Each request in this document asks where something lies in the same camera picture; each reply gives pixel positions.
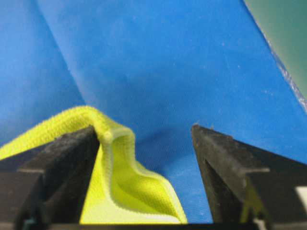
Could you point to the blue table cloth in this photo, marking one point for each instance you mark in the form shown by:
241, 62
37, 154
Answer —
155, 66

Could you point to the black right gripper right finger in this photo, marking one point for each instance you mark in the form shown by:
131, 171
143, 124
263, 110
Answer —
249, 188

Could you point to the dark green backdrop board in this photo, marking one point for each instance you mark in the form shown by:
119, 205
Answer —
284, 26

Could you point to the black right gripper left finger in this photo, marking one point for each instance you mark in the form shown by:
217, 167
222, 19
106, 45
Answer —
47, 184

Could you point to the yellow-green towel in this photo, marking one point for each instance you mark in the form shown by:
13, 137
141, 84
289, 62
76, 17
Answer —
121, 190

